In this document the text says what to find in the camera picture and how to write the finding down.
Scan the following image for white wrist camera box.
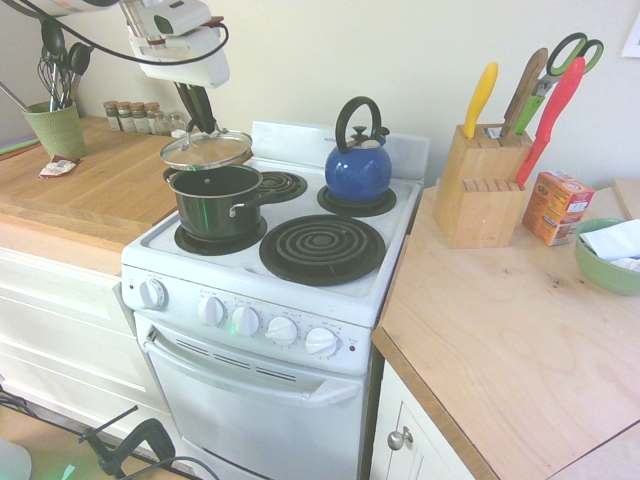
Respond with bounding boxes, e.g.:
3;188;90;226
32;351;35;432
133;0;212;38

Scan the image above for yellow handled knife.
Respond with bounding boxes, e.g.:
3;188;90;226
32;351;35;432
462;62;500;140

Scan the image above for white drawer cabinet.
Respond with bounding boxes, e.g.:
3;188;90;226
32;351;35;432
0;244;169;429

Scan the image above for white oven door handle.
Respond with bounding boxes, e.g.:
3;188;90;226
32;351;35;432
142;332;362;407

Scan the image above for green ribbed utensil cup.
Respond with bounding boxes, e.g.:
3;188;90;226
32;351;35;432
23;101;89;159

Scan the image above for brown wooden handled knife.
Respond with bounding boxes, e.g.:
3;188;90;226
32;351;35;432
501;47;550;139

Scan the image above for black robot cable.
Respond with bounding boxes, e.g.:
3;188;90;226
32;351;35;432
14;0;231;67

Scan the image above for wooden knife block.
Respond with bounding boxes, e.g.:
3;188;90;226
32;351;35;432
432;123;534;250

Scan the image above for grey rounded stand base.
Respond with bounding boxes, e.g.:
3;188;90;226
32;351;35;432
0;438;33;480

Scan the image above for black cooking pot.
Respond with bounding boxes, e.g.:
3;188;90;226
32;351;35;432
162;163;287;240

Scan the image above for silver cabinet knob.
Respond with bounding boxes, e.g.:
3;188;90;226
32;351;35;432
387;426;415;451

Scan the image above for metal whisk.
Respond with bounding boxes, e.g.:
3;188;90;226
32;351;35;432
37;53;65;112

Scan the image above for black spoon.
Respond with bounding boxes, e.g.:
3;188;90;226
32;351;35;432
39;19;70;110

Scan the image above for glass pot lid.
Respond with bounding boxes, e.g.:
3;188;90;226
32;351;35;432
159;119;254;172

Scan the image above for light wooden board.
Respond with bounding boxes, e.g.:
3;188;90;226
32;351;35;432
612;177;640;221

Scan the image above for green ceramic bowl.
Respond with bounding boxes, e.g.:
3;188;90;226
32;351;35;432
573;218;640;297

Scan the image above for large black coil burner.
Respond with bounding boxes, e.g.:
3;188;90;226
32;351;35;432
259;213;387;288

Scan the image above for small black coil burner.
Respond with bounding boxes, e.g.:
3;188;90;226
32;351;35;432
257;170;308;204
316;183;398;218
173;214;269;256

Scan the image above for black clamp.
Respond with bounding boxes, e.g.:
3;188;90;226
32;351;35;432
78;404;174;479

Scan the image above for blue kettle black handle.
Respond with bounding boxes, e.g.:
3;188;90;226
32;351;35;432
323;95;393;204

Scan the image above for black floor cable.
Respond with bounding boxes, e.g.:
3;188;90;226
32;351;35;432
119;455;217;480

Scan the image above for white electric stove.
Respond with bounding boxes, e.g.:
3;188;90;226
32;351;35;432
121;119;431;480

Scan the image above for green and purple mats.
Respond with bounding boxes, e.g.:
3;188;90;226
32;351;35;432
0;137;41;157

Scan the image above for green and grey scissors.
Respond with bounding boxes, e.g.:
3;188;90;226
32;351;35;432
530;32;605;99

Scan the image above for red knife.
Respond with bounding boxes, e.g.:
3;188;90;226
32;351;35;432
514;56;586;190

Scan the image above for white cabinet with knob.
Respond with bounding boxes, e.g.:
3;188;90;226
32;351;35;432
369;359;484;480

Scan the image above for white crumpled paper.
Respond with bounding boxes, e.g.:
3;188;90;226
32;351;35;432
579;218;640;274

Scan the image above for black ladle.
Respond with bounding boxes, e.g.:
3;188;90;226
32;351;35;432
66;42;94;107

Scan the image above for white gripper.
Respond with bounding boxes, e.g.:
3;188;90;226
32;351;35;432
127;25;232;133

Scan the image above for orange cardboard box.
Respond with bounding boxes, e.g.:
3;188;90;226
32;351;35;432
521;171;596;248

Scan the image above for white stove knob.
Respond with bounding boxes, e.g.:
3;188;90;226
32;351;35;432
304;327;341;359
264;316;300;348
138;278;170;311
230;305;262;337
197;295;229;327

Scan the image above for thin metal rod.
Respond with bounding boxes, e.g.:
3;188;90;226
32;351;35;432
0;81;31;114

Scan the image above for red and white packet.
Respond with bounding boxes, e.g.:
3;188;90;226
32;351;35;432
38;154;82;180

